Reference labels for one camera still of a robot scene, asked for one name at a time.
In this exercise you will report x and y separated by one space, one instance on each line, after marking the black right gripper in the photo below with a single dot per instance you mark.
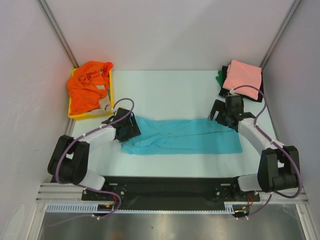
217 113

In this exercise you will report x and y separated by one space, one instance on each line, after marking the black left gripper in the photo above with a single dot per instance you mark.
134 132

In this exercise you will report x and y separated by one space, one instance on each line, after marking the light blue t shirt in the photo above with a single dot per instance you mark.
182 137

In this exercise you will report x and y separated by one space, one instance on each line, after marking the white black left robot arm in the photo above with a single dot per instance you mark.
70 158

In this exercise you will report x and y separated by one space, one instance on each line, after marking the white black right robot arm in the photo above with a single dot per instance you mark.
279 165

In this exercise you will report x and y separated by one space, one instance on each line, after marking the beige t shirt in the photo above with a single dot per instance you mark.
104 103

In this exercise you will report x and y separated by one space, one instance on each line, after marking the folded green t shirt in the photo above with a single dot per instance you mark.
220 78

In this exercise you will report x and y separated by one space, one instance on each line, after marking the folded pink t shirt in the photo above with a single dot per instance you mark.
244 79

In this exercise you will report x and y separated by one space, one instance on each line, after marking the yellow plastic bin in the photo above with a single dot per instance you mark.
89 115

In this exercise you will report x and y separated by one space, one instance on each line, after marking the orange t shirt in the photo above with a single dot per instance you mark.
82 88

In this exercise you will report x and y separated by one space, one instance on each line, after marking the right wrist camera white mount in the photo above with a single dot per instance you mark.
231 92

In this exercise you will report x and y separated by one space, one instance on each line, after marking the black mounting base plate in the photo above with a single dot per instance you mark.
170 193

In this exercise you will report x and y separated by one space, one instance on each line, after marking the white slotted cable duct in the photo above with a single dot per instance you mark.
96 208

